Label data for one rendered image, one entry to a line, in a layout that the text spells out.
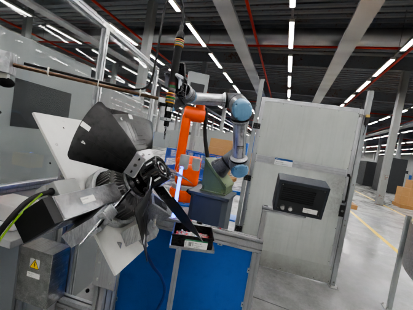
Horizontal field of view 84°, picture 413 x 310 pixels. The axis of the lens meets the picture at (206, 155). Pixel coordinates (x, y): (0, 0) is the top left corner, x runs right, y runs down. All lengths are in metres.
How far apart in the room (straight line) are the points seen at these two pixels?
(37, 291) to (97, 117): 0.72
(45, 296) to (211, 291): 0.87
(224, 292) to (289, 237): 1.56
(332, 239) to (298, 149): 1.07
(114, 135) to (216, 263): 1.00
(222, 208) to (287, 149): 1.41
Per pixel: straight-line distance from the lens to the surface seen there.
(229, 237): 1.44
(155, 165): 0.93
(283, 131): 2.82
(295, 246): 3.04
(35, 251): 1.16
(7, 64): 1.08
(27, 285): 1.25
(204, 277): 1.59
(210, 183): 1.70
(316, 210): 1.40
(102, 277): 1.13
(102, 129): 0.85
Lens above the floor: 1.36
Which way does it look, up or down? 3 degrees down
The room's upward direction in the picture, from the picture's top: 9 degrees clockwise
